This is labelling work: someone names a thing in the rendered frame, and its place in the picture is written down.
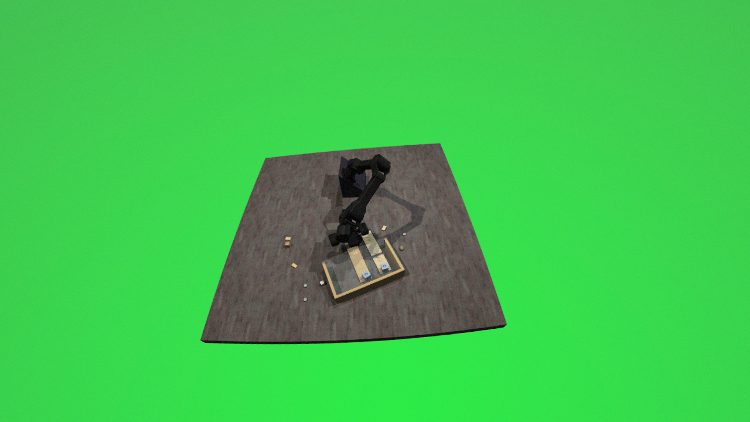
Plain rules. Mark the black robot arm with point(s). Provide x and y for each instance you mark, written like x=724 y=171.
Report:
x=356 y=210

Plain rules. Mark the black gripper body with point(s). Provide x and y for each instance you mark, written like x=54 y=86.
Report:
x=362 y=228

